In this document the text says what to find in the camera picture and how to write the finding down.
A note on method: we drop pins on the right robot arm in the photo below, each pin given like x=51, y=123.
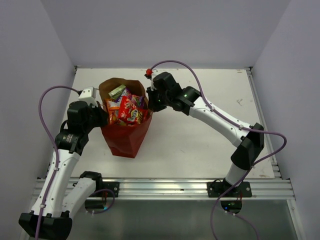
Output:
x=248, y=140

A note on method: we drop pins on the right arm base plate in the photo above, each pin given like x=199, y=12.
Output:
x=216, y=188

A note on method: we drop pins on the orange candy packet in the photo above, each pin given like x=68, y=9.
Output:
x=113, y=111

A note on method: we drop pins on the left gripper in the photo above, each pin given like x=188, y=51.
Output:
x=101, y=113

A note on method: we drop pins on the red peanut snack packet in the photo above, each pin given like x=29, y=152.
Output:
x=130, y=114

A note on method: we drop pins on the green snack packet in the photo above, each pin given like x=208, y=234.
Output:
x=116, y=92

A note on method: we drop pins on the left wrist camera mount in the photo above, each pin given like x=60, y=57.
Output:
x=88, y=95

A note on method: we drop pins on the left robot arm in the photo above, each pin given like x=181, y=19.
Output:
x=51, y=216

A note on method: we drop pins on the aluminium frame rail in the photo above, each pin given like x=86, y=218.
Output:
x=197, y=189

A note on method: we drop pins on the purple Fox's berries candy bag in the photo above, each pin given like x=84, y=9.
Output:
x=139, y=101

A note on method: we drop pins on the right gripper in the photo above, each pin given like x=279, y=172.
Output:
x=152, y=104

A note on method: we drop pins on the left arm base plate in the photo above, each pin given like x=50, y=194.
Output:
x=110, y=187

